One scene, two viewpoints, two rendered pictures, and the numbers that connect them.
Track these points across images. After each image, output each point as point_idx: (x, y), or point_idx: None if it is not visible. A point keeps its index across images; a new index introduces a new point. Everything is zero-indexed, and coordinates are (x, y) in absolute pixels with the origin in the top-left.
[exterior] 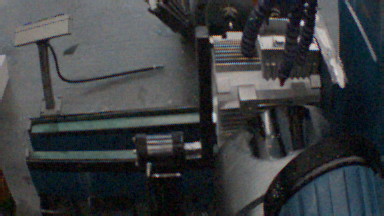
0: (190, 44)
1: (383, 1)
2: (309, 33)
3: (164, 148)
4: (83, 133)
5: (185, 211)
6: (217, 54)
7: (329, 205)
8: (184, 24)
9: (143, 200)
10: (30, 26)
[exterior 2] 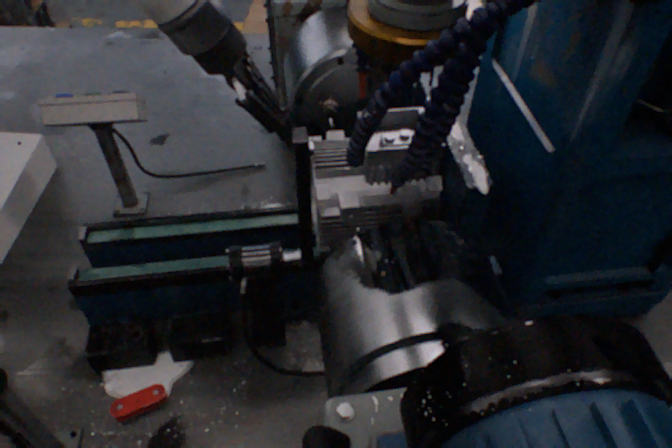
0: (288, 146)
1: (619, 43)
2: (448, 126)
3: (261, 261)
4: (171, 238)
5: (285, 319)
6: (316, 158)
7: None
8: (281, 123)
9: (240, 308)
10: (69, 100)
